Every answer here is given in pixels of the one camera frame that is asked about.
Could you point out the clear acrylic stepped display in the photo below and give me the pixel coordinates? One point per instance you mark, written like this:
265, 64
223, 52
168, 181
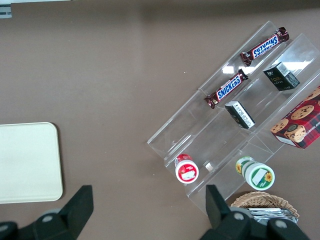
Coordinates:
190, 130

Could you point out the red chocolate chip cookie box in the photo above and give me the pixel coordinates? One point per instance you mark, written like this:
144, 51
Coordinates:
300, 125

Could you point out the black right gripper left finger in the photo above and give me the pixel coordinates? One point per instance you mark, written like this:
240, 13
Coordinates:
75, 212

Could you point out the silver foil container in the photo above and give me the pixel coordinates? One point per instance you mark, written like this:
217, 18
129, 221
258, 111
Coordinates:
265, 212

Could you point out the red lid white jar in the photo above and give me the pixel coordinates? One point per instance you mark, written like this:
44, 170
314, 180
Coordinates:
186, 171

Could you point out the light wicker basket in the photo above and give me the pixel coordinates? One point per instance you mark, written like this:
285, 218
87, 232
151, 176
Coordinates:
257, 200

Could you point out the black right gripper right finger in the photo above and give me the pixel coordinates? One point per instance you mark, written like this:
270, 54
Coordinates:
220, 217

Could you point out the small black carton box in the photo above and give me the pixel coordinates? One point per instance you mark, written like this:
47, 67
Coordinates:
240, 115
281, 77

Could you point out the grey white metal bracket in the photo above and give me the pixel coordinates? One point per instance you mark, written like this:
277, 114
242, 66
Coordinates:
5, 11

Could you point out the Snickers chocolate bar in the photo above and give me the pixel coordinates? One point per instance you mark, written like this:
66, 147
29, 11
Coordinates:
226, 90
266, 46

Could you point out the green lid sunflower jar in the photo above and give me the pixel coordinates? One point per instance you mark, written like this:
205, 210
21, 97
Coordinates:
260, 176

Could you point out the beige rectangular serving tray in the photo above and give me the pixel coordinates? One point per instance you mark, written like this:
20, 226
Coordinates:
27, 162

